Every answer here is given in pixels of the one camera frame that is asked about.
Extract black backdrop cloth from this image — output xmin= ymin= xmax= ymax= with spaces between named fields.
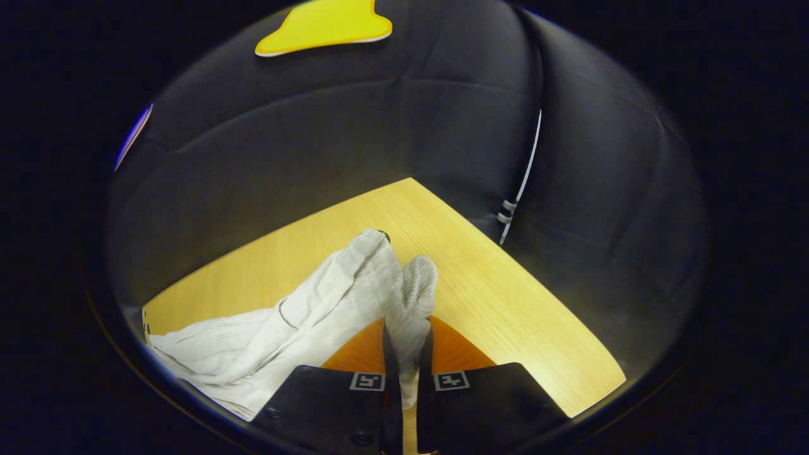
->
xmin=104 ymin=0 xmax=709 ymax=380

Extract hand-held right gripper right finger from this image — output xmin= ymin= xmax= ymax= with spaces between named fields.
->
xmin=416 ymin=316 xmax=569 ymax=455

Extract white jeans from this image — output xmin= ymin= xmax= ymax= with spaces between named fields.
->
xmin=145 ymin=229 xmax=439 ymax=423

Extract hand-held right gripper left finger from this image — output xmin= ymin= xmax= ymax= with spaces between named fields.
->
xmin=253 ymin=318 xmax=404 ymax=455

